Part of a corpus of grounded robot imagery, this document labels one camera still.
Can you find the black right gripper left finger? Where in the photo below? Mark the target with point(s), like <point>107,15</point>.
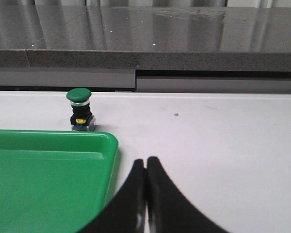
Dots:
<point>126,212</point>

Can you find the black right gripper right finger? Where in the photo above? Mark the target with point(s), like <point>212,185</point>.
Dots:
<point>169,211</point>

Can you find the green mushroom push button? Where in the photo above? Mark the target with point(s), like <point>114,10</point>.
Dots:
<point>82,118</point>

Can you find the green plastic tray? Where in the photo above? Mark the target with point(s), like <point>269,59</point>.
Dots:
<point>54,181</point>

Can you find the grey stone counter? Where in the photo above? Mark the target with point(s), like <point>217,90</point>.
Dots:
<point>145,49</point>

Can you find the grey curtain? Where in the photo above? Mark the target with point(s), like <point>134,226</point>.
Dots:
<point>155,3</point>

